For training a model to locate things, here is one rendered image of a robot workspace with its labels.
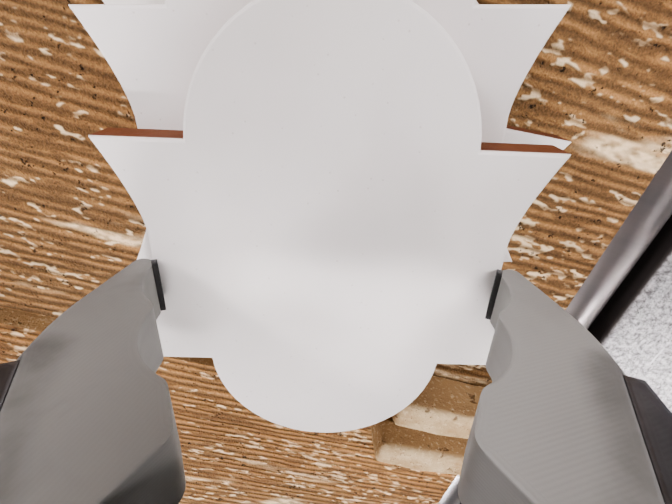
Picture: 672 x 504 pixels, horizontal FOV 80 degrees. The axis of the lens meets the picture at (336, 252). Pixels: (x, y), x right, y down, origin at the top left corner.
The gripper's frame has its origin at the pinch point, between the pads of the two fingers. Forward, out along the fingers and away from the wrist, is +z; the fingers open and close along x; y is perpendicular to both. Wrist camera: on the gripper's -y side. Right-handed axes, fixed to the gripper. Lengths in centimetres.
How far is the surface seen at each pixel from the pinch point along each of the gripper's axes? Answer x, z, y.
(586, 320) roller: 14.4, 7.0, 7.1
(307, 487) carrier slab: -0.9, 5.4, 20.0
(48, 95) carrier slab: -10.8, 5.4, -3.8
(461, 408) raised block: 6.9, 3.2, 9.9
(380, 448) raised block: 3.0, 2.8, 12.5
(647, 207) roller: 15.1, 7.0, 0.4
